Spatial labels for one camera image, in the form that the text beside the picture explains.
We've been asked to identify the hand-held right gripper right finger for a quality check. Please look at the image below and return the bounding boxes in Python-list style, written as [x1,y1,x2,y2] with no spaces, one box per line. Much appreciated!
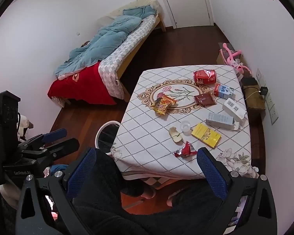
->
[197,147,278,235]

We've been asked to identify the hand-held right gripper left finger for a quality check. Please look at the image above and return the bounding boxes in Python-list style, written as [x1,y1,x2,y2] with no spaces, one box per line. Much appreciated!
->
[15,147,97,235]

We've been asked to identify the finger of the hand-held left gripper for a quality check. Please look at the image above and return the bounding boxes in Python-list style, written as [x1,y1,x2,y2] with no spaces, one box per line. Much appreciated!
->
[22,138,80,162]
[18,128,67,150]

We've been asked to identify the yellow box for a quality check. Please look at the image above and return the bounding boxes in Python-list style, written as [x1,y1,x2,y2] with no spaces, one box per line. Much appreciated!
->
[191,123,221,149]

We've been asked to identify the white trash bin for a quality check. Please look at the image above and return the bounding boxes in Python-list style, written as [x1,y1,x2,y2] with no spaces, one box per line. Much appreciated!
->
[95,121,120,156]

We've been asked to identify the cream fruit peel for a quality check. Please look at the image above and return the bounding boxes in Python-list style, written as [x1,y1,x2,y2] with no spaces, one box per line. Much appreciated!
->
[169,127,184,143]

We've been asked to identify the clear plastic cup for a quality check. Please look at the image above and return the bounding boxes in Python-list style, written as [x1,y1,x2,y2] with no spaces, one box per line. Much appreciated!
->
[180,120,192,133]

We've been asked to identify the dark red snack packet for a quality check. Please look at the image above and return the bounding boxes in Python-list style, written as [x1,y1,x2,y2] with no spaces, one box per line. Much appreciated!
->
[194,93,217,107]

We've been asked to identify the blue and orange milk carton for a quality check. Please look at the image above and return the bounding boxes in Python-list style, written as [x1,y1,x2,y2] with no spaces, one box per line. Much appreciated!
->
[214,84,235,99]

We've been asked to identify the yellow and red snack packet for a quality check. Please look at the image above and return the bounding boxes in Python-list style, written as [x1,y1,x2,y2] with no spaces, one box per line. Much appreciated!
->
[151,92,177,115]

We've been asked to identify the blue cloth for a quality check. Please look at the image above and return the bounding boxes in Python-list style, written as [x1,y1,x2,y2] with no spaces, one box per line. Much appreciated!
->
[44,164,69,177]

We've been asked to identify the person's dark pants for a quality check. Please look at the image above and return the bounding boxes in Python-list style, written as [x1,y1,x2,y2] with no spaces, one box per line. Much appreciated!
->
[71,149,238,235]

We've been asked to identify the red foil wrapper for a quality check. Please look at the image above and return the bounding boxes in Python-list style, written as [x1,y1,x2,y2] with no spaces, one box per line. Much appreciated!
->
[174,141,197,159]

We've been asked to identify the pink slipper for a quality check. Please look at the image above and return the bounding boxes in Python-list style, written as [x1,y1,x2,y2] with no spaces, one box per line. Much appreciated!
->
[139,185,155,199]
[167,190,185,206]

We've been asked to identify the white and blue box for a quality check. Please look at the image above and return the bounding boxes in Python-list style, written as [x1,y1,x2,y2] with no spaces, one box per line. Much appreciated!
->
[206,113,240,130]

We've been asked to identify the red blanket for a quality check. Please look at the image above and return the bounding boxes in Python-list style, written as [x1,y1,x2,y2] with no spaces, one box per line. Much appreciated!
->
[48,62,117,105]

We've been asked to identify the white box with barcode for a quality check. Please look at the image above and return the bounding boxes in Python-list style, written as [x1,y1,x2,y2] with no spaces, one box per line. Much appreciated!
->
[222,98,247,123]

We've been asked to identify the white patterned tablecloth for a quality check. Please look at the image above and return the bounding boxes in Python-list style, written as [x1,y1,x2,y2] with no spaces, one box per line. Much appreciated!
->
[111,65,259,189]

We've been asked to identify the wooden crate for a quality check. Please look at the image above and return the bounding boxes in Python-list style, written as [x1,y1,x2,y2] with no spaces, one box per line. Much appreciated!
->
[241,78,266,112]

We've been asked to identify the red drink can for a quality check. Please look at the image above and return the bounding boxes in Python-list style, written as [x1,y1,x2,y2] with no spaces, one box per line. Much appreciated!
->
[193,69,216,87]

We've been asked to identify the blue quilt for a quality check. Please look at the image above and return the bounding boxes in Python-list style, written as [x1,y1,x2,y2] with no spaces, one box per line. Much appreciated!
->
[54,5,160,77]

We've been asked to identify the pink plush toy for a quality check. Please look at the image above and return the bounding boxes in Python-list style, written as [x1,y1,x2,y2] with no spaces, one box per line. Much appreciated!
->
[219,43,253,79]

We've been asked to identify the grey checkered bed sheet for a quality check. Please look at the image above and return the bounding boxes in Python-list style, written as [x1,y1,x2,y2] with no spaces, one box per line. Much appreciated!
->
[98,15,158,101]

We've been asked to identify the wooden bed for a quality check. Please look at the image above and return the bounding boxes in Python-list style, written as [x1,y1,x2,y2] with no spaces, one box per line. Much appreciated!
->
[47,0,166,106]

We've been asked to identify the cardboard box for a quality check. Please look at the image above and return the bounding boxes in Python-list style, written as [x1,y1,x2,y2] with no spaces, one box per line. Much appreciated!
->
[216,42,244,65]

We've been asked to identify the cream headboard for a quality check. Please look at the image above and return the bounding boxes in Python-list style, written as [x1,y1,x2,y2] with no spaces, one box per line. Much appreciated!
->
[98,0,161,27]

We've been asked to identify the white door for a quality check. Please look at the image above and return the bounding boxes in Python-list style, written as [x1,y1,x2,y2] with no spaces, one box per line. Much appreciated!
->
[154,0,214,28]

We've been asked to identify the white wall socket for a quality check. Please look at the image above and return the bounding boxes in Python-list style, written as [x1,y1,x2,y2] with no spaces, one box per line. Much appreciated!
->
[265,93,279,125]
[256,69,267,87]

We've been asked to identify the white charger cable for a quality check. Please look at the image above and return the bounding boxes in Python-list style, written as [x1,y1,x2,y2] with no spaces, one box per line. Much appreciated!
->
[244,89,260,101]

